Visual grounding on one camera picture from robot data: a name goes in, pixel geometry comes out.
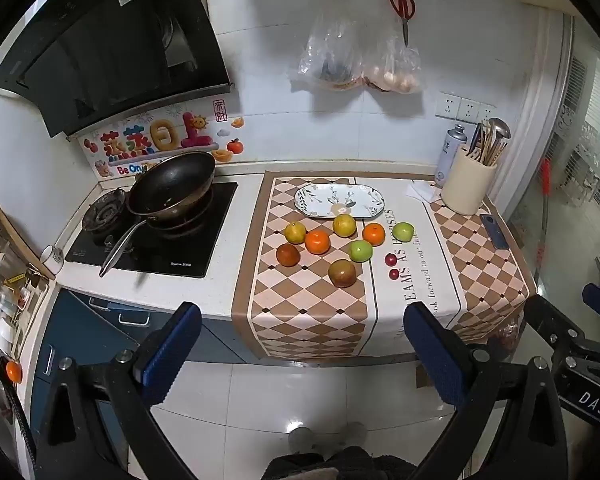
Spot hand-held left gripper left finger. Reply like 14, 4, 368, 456
34, 301, 203, 480

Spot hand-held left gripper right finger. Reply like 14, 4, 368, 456
403, 301, 570, 480

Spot red-brown apple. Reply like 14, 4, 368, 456
275, 243, 301, 268
328, 258, 357, 289

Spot orange mandarin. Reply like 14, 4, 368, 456
304, 228, 331, 255
362, 222, 386, 247

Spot yellow citrus fruit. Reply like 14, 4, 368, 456
332, 213, 357, 238
283, 221, 307, 245

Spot patterned oval plate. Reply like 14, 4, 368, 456
293, 183, 385, 220

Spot blue kitchen cabinet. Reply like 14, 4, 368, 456
30, 287, 261, 461

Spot black gas stove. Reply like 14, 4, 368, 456
64, 181, 239, 279

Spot blue smartphone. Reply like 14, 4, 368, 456
480, 213, 511, 251

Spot person's grey slipper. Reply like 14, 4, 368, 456
287, 425, 326, 456
337, 421, 370, 453

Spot brown checkered table cloth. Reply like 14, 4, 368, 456
231, 171, 538, 361

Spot white cup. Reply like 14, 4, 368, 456
40, 245, 64, 277

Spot person's dark fluffy clothing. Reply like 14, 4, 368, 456
265, 446, 378, 480

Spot white paper piece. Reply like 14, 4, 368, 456
405, 181, 443, 204

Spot cream utensil holder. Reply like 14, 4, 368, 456
441, 144, 498, 216

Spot cluttered storage rack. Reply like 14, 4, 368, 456
0, 180, 51, 351

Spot bundle of wooden chopsticks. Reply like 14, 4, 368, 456
480, 122, 508, 167

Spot wooden cutting board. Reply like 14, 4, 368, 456
0, 204, 57, 281

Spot metal ladle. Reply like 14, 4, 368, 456
487, 117, 512, 163

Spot grey spray can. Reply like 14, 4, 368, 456
434, 124, 468, 188

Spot clear plastic bag pale contents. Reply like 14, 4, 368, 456
362, 20, 423, 95

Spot black range hood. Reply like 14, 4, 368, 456
0, 0, 231, 138

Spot clear plastic bag dark contents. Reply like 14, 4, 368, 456
287, 0, 368, 93

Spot red-handled tool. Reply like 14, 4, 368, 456
537, 157, 554, 261

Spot black wok with metal handle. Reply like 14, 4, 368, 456
99, 151, 217, 278

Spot dark-handled utensil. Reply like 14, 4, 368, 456
467, 121, 483, 157

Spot colourful wall sticker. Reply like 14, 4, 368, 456
82, 100, 246, 178

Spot red-handled scissors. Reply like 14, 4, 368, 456
389, 0, 417, 46

